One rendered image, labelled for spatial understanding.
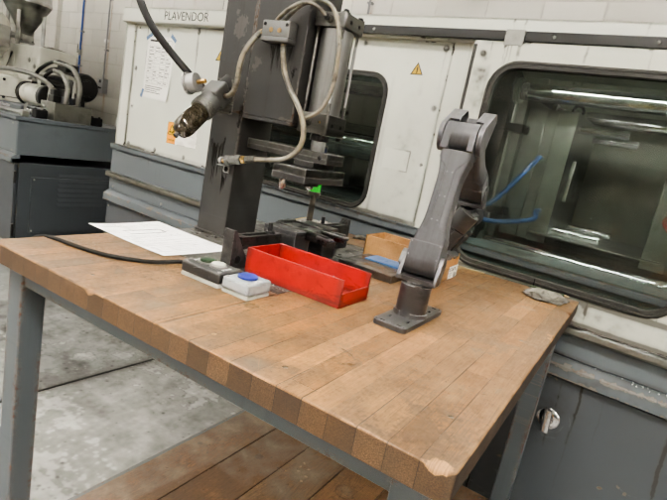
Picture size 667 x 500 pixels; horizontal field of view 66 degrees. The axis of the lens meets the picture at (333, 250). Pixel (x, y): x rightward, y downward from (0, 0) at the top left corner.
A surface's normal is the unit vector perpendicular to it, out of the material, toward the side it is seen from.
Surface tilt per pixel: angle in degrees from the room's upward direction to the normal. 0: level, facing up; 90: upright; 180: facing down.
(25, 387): 90
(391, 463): 90
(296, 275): 90
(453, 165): 74
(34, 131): 90
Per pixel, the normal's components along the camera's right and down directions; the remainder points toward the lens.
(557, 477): -0.57, 0.07
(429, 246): -0.37, -0.17
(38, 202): 0.80, 0.27
